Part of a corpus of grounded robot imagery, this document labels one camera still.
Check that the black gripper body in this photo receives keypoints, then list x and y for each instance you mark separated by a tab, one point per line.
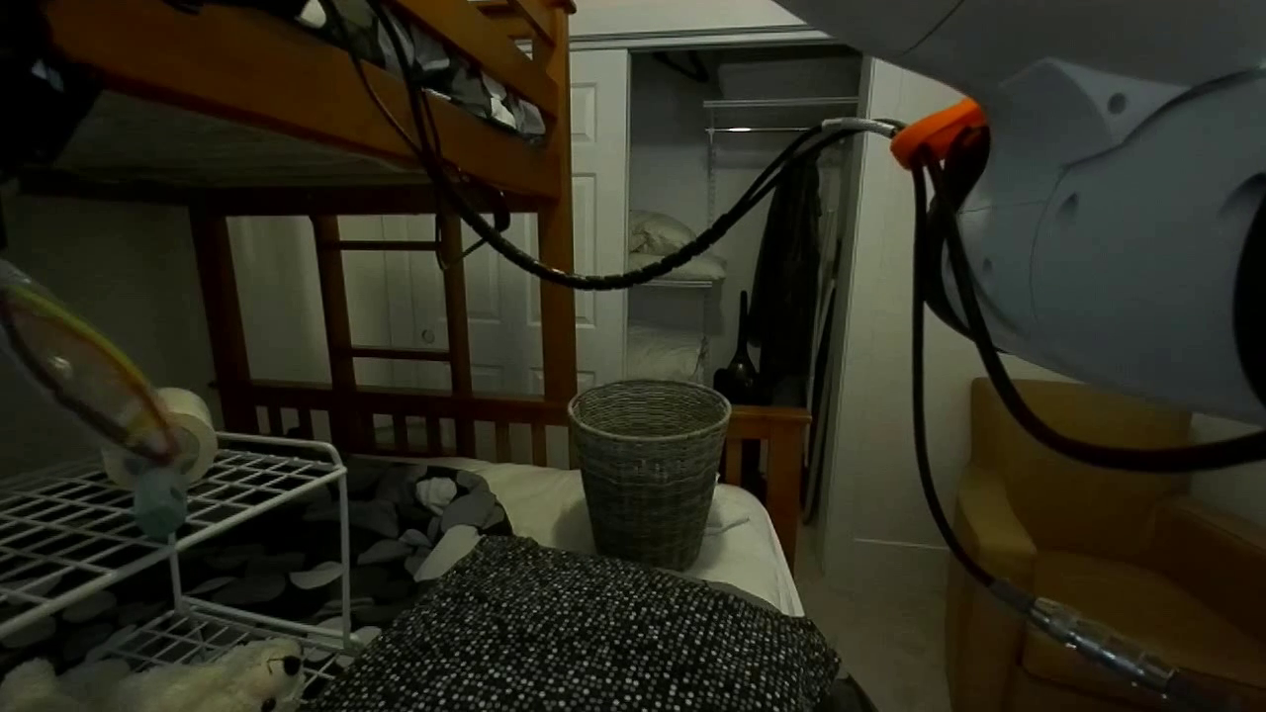
26	94

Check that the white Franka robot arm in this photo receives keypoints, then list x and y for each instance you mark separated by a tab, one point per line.
1121	240

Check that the clear plastic storage box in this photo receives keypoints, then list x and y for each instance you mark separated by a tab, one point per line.
237	487

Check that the patterned upper bunk bedding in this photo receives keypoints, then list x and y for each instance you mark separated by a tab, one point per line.
488	94

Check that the white door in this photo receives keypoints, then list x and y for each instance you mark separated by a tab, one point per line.
597	200

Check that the white stuffed toy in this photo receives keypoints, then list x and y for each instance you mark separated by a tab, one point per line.
170	682

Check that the white bed sheet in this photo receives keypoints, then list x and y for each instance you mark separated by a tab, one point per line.
538	500

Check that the folded white linens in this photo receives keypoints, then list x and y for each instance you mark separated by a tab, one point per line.
672	248

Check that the woven wicker basket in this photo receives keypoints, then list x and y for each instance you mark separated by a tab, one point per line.
649	476

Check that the white closet shelf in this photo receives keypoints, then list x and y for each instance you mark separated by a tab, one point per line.
778	105

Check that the black speckled pillow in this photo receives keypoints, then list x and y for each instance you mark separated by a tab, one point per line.
593	633

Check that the tan armchair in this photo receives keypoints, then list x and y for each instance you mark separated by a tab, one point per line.
1094	557

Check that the wooden bunk bed frame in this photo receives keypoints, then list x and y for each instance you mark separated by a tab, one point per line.
237	80

